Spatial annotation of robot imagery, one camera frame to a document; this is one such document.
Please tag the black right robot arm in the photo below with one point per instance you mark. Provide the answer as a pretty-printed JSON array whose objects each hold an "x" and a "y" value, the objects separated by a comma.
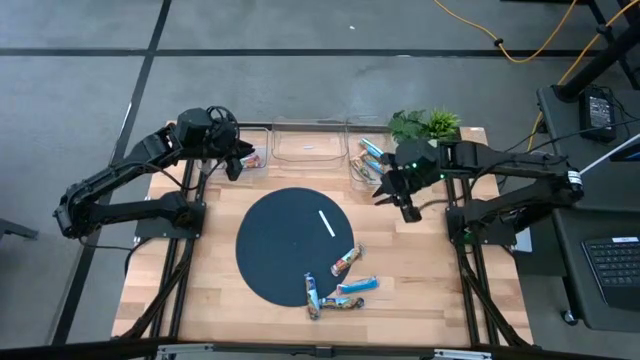
[{"x": 500, "y": 160}]

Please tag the pale teal granola bar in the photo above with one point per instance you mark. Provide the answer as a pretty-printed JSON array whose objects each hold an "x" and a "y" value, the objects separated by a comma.
[{"x": 372, "y": 147}]

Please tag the blue granola bar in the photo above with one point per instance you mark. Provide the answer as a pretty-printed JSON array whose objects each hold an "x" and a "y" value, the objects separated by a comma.
[
  {"x": 376, "y": 165},
  {"x": 357, "y": 286}
]

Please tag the black castor wheel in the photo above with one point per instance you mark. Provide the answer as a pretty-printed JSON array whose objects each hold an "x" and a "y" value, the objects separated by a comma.
[{"x": 568, "y": 317}]

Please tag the black keyboard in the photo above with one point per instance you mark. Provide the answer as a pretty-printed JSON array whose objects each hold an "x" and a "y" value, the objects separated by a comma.
[{"x": 617, "y": 272}]

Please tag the purple oatmeal raisin granola bar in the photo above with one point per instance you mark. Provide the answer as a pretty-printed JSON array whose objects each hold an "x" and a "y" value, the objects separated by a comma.
[
  {"x": 312, "y": 296},
  {"x": 341, "y": 303}
]

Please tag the dark grey furniture foot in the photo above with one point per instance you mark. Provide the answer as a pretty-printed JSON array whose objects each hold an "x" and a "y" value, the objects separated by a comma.
[{"x": 15, "y": 229}]

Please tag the broad-leaf plant white pot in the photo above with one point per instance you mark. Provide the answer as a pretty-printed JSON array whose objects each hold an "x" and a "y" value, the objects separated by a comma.
[{"x": 406, "y": 125}]

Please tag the red granola bar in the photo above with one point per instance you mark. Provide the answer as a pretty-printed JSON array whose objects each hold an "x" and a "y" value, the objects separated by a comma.
[
  {"x": 252, "y": 161},
  {"x": 346, "y": 261}
]

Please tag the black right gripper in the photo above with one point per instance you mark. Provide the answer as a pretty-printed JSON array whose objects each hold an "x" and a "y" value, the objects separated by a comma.
[{"x": 410, "y": 187}]

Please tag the black stand legs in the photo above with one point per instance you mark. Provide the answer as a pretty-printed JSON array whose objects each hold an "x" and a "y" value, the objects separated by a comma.
[{"x": 600, "y": 62}]

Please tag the black aluminium rig frame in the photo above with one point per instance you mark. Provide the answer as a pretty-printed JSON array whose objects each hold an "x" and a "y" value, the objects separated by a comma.
[{"x": 270, "y": 349}]

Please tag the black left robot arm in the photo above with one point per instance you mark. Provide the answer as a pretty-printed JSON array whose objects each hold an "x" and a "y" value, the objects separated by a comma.
[{"x": 115, "y": 175}]

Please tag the grassy plant white pot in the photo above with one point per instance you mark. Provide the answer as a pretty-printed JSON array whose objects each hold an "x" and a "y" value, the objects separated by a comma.
[{"x": 441, "y": 122}]

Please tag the dark grey side desk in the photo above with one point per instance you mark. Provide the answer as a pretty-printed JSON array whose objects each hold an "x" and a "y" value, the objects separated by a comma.
[{"x": 615, "y": 200}]

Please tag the black power adapter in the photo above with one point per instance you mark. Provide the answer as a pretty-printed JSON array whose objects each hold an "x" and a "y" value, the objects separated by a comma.
[{"x": 597, "y": 115}]

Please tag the long clear plastic bin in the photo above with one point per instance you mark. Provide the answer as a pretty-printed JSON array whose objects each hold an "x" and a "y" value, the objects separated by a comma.
[{"x": 357, "y": 132}]

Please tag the silver frame bracket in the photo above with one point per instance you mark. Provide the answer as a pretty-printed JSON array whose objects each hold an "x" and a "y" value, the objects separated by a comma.
[
  {"x": 185, "y": 350},
  {"x": 462, "y": 354}
]

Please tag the white paper strip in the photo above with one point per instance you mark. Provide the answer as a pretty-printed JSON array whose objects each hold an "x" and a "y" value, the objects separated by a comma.
[{"x": 326, "y": 221}]

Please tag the round dark blue woven mat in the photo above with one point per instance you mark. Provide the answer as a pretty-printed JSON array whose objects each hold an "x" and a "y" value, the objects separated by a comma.
[{"x": 280, "y": 240}]

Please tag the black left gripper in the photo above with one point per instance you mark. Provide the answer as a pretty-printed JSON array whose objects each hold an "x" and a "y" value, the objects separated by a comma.
[{"x": 231, "y": 147}]

